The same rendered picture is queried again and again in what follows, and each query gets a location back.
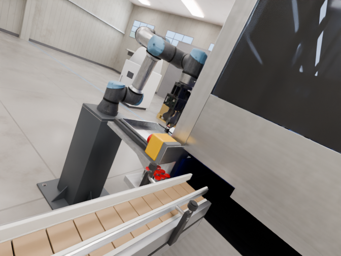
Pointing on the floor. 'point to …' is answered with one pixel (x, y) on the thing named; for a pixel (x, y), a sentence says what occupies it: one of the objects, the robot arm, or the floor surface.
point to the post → (211, 74)
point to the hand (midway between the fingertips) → (170, 124)
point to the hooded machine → (148, 93)
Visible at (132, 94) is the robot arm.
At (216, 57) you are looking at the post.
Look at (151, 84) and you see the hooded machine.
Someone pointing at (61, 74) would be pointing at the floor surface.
